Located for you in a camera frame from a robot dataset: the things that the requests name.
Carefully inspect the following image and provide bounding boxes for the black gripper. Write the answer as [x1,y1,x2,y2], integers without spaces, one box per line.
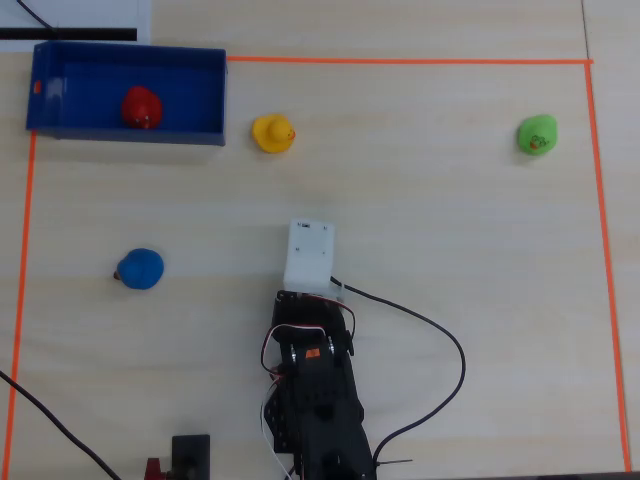
[272,289,357,357]

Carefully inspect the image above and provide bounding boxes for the red rubber duck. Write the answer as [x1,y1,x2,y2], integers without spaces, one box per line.
[121,85,165,131]

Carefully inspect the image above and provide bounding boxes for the blue rubber duck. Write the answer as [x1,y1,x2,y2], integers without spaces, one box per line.
[112,247,166,291]

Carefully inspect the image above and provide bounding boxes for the yellow rubber duck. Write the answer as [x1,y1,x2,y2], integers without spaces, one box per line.
[251,114,297,155]

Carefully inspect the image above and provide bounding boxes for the green rubber duck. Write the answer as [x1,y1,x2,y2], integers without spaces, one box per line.
[516,114,559,157]

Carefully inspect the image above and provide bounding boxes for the blue plastic box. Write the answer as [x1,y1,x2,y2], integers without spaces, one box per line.
[25,40,229,148]

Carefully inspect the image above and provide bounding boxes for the black zip tie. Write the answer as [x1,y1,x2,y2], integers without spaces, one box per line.
[372,452,414,469]

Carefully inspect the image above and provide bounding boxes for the black clamp block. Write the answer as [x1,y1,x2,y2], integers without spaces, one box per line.
[171,433,212,480]

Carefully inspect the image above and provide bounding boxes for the orange tape strip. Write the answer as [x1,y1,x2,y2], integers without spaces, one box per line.
[2,132,39,480]
[225,55,595,67]
[583,62,634,474]

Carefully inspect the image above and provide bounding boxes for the black flat bar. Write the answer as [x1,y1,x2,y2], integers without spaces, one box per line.
[0,28,138,42]

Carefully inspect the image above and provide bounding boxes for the red white servo wire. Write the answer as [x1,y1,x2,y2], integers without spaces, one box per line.
[259,295,357,381]
[258,372,299,480]

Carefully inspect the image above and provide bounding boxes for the white camera housing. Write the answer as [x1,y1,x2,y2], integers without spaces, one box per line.
[282,217,347,302]

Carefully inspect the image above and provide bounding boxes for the black camera cable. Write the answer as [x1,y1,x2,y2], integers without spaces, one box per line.
[330,275,467,480]

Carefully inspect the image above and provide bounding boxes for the thick black cable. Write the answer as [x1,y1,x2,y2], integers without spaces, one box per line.
[0,369,124,480]

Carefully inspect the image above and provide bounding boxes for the thin black cable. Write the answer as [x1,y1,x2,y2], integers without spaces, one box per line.
[16,0,57,32]

